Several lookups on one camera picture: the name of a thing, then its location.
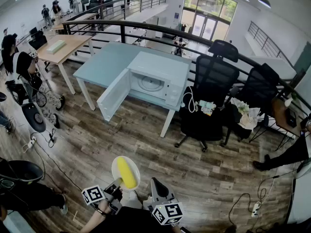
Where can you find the black device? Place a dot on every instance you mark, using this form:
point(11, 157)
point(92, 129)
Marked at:
point(291, 119)

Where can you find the person's left forearm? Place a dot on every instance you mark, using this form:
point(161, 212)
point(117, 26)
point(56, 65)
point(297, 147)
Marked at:
point(93, 221)

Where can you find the white power strip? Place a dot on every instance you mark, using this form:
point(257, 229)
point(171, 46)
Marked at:
point(31, 142)
point(255, 209)

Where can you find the black curved railing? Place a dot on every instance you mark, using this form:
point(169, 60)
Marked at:
point(123, 34)

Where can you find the black stair railing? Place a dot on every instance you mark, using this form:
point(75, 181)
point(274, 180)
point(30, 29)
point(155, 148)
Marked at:
point(266, 41)

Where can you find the dark wooden side table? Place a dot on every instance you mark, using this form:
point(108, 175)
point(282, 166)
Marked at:
point(279, 113)

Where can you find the white desk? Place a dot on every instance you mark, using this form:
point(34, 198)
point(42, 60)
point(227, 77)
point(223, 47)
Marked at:
point(301, 198)

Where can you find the person's black shirt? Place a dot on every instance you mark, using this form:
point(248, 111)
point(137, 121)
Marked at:
point(131, 221)

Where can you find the black mesh office chair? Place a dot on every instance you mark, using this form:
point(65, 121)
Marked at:
point(260, 86)

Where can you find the person's right forearm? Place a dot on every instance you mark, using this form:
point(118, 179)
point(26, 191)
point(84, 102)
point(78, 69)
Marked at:
point(176, 229)

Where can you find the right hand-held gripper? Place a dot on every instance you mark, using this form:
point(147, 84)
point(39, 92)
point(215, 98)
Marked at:
point(170, 213)

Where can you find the black office chair with headrest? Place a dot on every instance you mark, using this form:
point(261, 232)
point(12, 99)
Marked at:
point(213, 74)

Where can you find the white vase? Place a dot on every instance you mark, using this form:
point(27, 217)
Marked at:
point(288, 103)

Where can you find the dark floor fan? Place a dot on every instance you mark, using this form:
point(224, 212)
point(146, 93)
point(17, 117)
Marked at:
point(22, 171)

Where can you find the pale green flat box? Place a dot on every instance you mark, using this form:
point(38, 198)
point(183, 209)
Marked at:
point(56, 46)

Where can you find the blue wall poster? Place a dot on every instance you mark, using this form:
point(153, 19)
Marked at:
point(176, 18)

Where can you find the paper-wrapped flower bouquet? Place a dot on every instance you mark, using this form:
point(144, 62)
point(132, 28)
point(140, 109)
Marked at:
point(246, 118)

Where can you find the long wooden table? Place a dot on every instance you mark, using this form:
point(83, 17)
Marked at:
point(82, 17)

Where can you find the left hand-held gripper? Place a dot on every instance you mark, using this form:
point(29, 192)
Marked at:
point(113, 195)

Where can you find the person's left hand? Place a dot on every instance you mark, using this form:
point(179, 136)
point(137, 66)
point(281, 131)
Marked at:
point(105, 205)

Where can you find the glass entrance doors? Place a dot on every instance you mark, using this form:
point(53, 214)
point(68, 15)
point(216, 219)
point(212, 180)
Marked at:
point(206, 21)

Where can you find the person's white trousers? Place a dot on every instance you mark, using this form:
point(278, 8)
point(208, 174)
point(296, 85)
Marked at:
point(132, 200)

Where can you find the black straight railing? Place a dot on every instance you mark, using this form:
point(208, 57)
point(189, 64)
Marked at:
point(125, 7)

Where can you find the light blue table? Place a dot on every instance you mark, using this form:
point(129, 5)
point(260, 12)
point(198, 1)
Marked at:
point(109, 59)

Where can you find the white microwave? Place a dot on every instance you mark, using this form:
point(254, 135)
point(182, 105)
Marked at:
point(158, 67)

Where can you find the white round plate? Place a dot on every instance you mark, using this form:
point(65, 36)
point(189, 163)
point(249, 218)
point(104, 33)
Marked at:
point(115, 169)

